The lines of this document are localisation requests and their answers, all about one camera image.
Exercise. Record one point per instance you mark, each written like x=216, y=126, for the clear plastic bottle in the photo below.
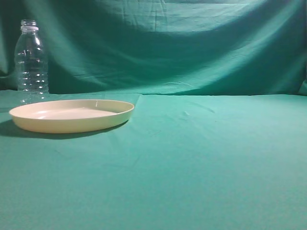
x=31, y=64

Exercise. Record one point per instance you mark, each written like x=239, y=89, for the green backdrop cloth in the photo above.
x=174, y=47

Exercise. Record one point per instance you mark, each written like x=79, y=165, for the cream plastic plate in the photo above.
x=71, y=116

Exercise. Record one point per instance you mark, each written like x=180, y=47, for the green table cloth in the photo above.
x=179, y=163

